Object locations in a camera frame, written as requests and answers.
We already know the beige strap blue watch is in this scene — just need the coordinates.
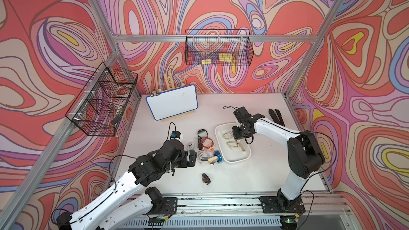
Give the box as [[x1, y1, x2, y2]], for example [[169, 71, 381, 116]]
[[208, 156, 218, 165]]

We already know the black stapler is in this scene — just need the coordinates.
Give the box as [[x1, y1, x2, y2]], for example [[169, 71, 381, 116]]
[[268, 109, 285, 127]]

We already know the white purple kids watch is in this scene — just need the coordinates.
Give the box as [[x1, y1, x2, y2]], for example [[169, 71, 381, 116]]
[[187, 142, 195, 152]]

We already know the beige strap watch long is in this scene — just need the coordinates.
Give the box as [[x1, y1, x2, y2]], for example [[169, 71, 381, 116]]
[[236, 139, 246, 152]]

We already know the dark brown leather watch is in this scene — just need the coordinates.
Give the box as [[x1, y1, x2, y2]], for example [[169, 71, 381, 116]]
[[198, 137, 203, 150]]

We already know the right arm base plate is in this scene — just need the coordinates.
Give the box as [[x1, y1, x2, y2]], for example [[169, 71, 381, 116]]
[[259, 196, 306, 215]]

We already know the white pink kids watch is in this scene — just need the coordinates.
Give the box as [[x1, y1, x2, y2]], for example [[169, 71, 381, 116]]
[[197, 151, 210, 164]]

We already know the yellow sticky note pad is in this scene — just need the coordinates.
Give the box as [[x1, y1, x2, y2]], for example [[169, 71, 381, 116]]
[[218, 53, 233, 62]]

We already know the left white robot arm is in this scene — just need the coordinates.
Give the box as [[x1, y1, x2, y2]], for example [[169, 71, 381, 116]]
[[54, 138, 197, 230]]

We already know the blue framed whiteboard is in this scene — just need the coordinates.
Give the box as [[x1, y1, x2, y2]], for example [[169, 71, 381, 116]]
[[145, 84, 199, 121]]

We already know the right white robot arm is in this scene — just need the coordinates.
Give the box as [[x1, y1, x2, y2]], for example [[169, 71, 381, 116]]
[[232, 106, 325, 213]]

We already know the wooden easel stand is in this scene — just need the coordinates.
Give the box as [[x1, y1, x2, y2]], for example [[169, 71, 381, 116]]
[[153, 72, 196, 123]]

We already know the brown strap watch front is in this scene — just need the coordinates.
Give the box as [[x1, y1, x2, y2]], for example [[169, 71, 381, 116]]
[[201, 173, 211, 185]]

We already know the white plastic storage tray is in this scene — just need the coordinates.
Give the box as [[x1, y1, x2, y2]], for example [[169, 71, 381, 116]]
[[215, 122, 251, 164]]

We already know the black wire basket back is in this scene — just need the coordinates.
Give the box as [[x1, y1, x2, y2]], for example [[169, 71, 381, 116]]
[[185, 28, 254, 67]]

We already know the black wire basket left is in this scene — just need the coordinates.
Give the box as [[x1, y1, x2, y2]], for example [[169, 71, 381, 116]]
[[65, 63, 138, 137]]

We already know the black wire basket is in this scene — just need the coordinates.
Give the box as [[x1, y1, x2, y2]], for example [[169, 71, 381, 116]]
[[185, 28, 254, 67], [65, 63, 138, 137]]

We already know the black band watch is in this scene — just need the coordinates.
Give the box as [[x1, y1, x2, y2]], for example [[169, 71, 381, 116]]
[[197, 129, 208, 138]]

